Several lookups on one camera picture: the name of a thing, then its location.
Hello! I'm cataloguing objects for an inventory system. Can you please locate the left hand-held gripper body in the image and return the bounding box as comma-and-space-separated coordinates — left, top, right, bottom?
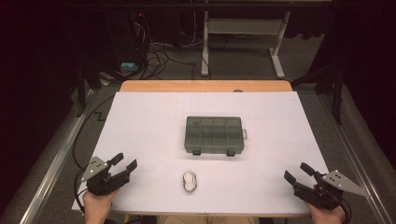
80, 155, 131, 197

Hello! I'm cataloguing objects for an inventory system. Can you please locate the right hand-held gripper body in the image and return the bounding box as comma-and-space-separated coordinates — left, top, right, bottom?
292, 169, 372, 211

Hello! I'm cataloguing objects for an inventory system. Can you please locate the clear oval contact lens case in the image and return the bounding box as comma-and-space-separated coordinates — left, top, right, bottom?
182, 170, 199, 193

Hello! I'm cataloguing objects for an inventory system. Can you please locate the grey plastic compartment box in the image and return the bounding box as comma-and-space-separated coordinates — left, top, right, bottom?
184, 115, 248, 157

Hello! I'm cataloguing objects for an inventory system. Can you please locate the person's right hand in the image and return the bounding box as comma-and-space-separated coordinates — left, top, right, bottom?
304, 201, 347, 224

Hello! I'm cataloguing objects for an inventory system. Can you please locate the person's left hand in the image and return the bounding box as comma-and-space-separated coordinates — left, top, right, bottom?
81, 189, 120, 223

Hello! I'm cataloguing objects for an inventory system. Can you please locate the black metal stand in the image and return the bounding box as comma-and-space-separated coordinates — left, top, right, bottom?
74, 59, 104, 118
292, 59, 347, 125

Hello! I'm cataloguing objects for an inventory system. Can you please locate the small teal object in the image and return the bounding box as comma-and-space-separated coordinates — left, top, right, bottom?
120, 62, 138, 72

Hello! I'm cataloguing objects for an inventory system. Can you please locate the wooden table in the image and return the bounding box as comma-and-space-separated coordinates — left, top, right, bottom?
120, 79, 293, 93

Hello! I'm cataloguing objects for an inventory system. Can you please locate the black computer tower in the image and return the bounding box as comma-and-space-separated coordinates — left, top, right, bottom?
106, 8, 149, 63

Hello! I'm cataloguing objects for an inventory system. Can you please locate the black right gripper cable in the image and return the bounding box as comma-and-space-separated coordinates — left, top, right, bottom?
339, 199, 353, 224

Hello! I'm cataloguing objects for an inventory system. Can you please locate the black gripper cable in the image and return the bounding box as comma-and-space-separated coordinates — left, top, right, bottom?
72, 94, 116, 214
339, 199, 353, 224

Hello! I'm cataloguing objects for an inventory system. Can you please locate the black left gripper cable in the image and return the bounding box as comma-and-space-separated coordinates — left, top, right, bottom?
72, 94, 116, 214

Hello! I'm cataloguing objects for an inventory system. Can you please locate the aluminium floor rail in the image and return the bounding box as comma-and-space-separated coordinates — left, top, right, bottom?
317, 92, 396, 224
0, 90, 97, 224

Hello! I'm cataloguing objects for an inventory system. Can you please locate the tangle of floor cables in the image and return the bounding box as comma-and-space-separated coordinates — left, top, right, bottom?
134, 12, 200, 80

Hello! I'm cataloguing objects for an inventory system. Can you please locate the white metal stand frame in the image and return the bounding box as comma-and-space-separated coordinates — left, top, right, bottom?
200, 10, 292, 79

